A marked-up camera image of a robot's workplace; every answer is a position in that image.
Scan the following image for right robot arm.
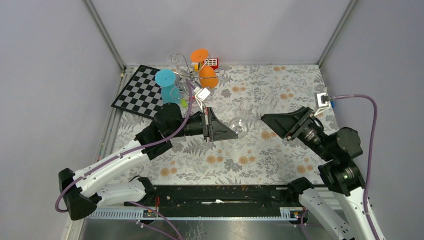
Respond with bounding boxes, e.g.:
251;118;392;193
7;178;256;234
261;107;385;240

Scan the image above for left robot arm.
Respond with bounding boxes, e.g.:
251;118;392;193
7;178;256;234
55;103;238;221

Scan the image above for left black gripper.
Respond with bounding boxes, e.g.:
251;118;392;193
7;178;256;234
167;107;238;142

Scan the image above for clear wine glass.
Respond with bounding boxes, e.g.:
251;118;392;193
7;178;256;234
228;116;249;139
165;53;186;75
238;100;253;120

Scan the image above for chrome wine glass rack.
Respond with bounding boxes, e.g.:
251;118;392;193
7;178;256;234
171;56;215;103

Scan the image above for orange wine glass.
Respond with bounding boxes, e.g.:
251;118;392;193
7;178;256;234
190;48;219;88

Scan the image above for purple cable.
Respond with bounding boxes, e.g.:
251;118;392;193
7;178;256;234
54;79;196;214
329;94;382;240

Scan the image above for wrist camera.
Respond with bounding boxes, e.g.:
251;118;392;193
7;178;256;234
314;92;332;117
194;87;211;110

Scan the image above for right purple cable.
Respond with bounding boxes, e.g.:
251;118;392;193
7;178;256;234
329;94;382;240

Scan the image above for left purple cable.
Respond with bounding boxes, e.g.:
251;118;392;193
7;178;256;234
54;79;196;214

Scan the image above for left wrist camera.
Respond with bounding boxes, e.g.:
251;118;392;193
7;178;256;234
194;87;211;110

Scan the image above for floral tablecloth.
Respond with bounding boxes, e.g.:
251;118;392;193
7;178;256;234
110;64;344;186

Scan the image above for black white checkerboard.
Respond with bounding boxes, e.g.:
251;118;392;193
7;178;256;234
111;65;164;120

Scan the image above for green small block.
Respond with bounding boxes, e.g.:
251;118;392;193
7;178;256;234
180;98;188;108

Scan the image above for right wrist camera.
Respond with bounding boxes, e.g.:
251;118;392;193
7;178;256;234
314;92;332;117

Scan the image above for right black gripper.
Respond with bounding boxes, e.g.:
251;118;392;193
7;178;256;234
260;104;334;160

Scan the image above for red white block toy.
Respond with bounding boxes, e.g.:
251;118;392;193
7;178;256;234
191;58;219;72

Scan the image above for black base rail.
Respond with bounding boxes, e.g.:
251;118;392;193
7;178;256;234
139;185;306;219

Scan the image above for blue wine glass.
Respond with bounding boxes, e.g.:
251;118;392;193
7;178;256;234
155;69;182;104

